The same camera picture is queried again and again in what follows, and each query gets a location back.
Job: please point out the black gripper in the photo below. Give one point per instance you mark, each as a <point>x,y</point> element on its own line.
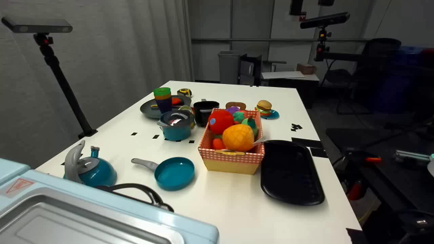
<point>296,7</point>

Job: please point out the black pot lid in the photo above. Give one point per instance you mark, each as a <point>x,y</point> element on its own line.
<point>178,118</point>

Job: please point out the blue toy pot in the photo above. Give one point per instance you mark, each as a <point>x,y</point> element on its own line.
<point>176,133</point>

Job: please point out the blue toy pan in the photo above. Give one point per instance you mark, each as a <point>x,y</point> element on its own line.
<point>173,174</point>

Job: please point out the small cardboard box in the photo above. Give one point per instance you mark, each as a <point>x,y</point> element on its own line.
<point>306,68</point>

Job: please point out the white side desk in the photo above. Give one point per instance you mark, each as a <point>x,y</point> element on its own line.
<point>289,76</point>

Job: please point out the black box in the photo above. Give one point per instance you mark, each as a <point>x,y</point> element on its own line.
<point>249,69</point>

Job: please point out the grey bin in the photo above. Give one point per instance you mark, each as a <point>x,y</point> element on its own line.
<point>229,67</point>

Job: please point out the black office chair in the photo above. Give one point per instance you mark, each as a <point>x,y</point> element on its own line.
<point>380,59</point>

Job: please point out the toy burger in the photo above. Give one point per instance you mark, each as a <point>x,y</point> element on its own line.
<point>263,107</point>

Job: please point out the small blue plate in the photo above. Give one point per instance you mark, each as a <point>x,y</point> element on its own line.
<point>274,115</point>

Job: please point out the purple toy fruit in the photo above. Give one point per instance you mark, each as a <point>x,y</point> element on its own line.
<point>232,110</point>

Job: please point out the blue barrel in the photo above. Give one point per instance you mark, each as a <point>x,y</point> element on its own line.
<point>407,76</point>

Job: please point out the red toy tomato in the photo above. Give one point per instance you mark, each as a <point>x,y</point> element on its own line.
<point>220,122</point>

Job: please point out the orange toy fruit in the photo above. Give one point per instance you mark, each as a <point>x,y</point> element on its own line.
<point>237,137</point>

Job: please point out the orange-red toy slice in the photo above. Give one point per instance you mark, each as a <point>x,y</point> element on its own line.
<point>175,102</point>

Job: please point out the small orange-red toy fruit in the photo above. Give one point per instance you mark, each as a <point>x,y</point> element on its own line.
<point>217,144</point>

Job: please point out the green toy cup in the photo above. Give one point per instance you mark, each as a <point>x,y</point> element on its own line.
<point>161,91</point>

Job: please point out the orange toy cup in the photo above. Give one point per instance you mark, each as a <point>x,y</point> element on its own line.
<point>163,98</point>

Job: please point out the purple toy cup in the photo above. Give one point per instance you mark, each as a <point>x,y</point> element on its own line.
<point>163,106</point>

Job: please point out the black plastic tray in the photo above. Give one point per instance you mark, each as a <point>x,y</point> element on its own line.
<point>289,174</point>

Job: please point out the basket of toy fruit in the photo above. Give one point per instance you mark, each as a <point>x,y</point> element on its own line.
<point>230,163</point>

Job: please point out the dark grey plate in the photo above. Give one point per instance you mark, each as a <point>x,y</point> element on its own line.
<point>148,110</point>

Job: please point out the grey backdrop curtain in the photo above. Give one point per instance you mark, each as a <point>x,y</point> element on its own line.
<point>112,54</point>

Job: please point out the black cart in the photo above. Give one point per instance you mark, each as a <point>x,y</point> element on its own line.
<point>397,194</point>

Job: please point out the black tripod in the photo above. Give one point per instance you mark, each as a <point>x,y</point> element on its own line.
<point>58,75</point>

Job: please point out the blue toy kettle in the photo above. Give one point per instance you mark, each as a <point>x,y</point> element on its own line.
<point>96,174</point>

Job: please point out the light blue toaster oven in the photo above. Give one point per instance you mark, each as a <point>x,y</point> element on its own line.
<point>89,217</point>

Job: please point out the black stereo camera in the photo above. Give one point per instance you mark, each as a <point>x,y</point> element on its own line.
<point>325,21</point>
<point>35,25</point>

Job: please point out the black mount red knobs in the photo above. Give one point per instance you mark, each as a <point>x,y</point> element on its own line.
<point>321,45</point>

